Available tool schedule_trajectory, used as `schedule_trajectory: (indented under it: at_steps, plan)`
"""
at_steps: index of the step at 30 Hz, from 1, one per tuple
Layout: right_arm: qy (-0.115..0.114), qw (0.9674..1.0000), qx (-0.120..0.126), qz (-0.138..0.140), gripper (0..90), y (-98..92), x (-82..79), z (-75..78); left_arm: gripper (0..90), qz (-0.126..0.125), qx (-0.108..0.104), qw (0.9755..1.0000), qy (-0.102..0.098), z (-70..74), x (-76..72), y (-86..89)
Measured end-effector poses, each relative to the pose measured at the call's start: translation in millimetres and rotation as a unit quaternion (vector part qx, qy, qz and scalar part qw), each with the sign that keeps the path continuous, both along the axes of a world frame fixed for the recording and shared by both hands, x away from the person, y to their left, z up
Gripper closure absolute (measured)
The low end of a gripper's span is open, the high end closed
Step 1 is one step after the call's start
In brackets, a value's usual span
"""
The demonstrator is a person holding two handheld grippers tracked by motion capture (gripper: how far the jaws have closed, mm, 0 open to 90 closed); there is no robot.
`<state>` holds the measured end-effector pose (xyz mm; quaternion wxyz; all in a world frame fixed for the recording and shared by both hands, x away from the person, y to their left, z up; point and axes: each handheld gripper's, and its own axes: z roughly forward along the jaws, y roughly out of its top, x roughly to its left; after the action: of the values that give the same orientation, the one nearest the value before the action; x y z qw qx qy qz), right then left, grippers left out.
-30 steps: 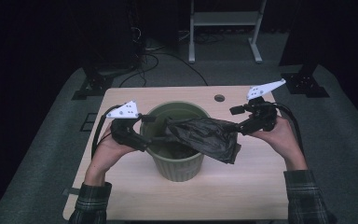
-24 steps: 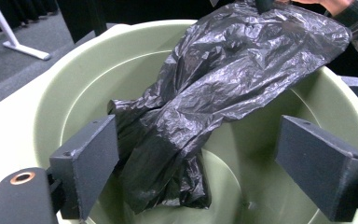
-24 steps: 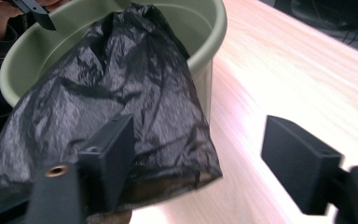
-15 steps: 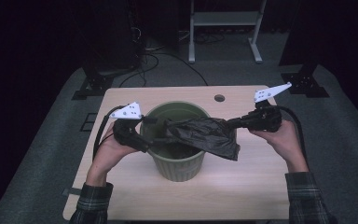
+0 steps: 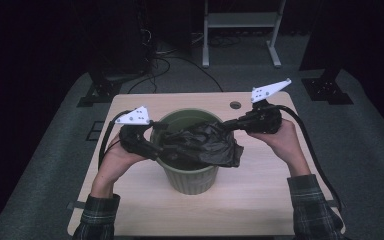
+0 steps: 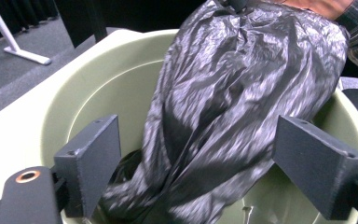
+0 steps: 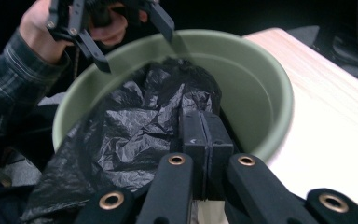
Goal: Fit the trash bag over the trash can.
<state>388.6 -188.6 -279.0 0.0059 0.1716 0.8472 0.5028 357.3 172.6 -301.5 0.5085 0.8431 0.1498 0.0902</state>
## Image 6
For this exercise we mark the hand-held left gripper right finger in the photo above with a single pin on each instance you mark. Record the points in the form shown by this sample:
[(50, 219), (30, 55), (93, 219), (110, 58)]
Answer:
[(317, 168)]

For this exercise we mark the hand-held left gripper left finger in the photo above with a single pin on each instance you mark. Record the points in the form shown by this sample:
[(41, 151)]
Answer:
[(90, 161)]

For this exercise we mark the pale green trash bin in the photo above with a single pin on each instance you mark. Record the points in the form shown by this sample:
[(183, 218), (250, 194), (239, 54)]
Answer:
[(115, 90)]

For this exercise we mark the black plastic garbage bag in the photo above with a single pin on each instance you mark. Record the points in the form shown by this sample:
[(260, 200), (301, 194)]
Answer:
[(230, 102)]

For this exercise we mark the black metal stand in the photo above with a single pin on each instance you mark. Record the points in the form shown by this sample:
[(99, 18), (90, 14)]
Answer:
[(80, 21)]

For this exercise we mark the white metal stand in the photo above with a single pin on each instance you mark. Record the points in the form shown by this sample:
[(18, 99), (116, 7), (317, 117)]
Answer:
[(9, 40)]

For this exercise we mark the dark curtain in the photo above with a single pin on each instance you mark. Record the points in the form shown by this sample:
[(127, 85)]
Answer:
[(21, 12)]

